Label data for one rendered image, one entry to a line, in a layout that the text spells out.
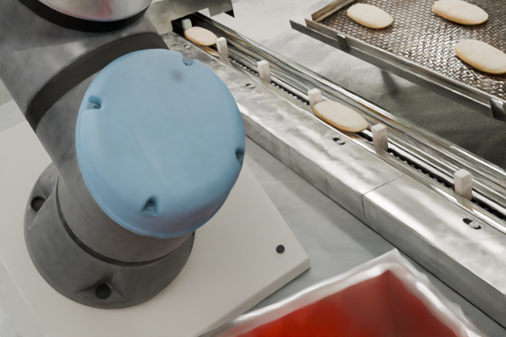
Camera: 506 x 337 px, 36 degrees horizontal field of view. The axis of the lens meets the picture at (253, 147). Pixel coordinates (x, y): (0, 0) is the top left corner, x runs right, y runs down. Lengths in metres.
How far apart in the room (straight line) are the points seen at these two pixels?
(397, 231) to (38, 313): 0.34
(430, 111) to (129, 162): 0.60
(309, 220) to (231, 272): 0.14
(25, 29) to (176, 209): 0.16
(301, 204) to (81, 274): 0.31
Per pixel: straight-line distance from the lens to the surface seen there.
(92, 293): 0.68
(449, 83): 0.93
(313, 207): 0.86
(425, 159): 0.87
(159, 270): 0.66
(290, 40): 1.32
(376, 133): 0.90
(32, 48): 0.55
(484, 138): 0.96
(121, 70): 0.51
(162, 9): 1.34
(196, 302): 0.72
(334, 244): 0.80
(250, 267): 0.75
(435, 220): 0.75
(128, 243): 0.56
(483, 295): 0.69
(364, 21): 1.12
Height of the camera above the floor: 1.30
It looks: 29 degrees down
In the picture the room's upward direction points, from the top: 12 degrees counter-clockwise
